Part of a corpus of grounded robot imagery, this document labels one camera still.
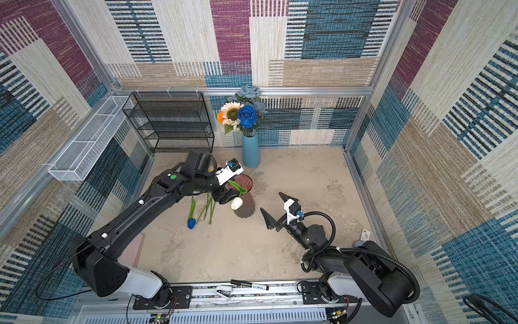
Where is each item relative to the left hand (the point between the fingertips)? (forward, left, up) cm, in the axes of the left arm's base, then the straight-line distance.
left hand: (236, 182), depth 75 cm
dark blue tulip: (-4, +22, -24) cm, 32 cm away
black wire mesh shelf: (+46, +38, -6) cm, 59 cm away
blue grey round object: (-14, -49, -24) cm, 57 cm away
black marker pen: (-29, -4, -25) cm, 38 cm away
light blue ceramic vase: (+30, -5, -14) cm, 33 cm away
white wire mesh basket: (+4, +55, +8) cm, 55 cm away
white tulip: (-10, -1, +4) cm, 11 cm away
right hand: (-5, -13, -5) cm, 15 cm away
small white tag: (-12, -53, -23) cm, 59 cm away
